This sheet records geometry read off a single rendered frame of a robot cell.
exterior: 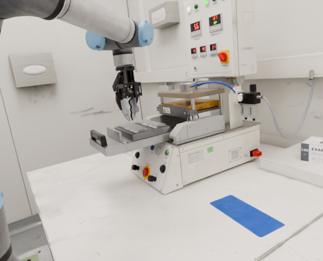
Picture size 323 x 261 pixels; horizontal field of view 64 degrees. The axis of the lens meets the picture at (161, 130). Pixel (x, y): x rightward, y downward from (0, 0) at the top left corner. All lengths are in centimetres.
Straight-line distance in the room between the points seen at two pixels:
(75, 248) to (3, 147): 171
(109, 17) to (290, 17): 94
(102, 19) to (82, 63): 181
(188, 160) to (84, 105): 163
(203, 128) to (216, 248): 48
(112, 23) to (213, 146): 63
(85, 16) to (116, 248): 60
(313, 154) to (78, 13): 96
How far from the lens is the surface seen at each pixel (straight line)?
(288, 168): 113
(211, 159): 110
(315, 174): 108
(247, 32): 121
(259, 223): 85
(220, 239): 78
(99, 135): 96
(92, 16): 68
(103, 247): 81
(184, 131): 100
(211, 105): 115
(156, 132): 100
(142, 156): 120
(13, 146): 245
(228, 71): 118
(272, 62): 142
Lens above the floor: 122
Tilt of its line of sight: 13 degrees down
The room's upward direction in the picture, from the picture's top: 7 degrees counter-clockwise
